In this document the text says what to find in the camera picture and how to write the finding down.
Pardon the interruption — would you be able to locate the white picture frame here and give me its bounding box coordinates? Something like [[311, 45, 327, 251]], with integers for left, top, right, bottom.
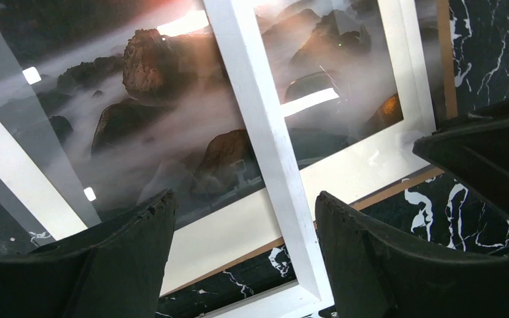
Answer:
[[0, 1, 334, 317]]

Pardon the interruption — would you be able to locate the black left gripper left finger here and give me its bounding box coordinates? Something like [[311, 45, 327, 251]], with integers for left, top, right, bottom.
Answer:
[[0, 189, 177, 317]]

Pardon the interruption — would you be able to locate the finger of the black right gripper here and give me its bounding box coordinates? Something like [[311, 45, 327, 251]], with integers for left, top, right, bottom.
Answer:
[[412, 99, 509, 221]]

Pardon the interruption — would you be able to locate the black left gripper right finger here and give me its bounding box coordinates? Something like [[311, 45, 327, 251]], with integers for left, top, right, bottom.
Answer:
[[315, 191, 509, 317]]

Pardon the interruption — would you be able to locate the sunset photo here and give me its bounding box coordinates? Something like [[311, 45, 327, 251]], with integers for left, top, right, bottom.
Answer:
[[0, 1, 404, 224]]

